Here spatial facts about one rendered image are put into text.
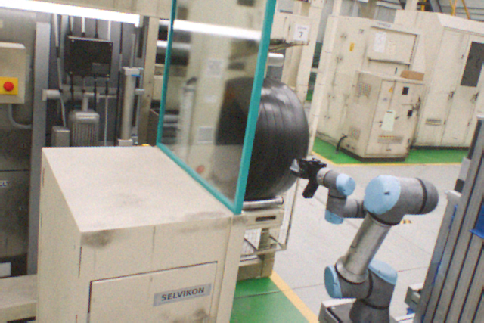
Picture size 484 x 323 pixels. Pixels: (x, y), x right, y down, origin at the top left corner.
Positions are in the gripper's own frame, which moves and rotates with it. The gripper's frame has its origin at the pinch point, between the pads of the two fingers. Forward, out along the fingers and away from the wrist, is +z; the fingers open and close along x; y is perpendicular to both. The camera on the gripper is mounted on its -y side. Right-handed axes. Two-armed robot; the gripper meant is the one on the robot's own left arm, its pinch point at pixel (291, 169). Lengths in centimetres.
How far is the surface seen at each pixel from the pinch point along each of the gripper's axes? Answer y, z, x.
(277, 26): 63, 40, -13
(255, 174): -2.7, 4.9, 15.7
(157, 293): -10, -63, 85
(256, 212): -24.5, 15.5, 5.5
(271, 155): 6.5, 0.1, 11.4
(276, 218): -27.9, 14.6, -5.6
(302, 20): 69, 40, -28
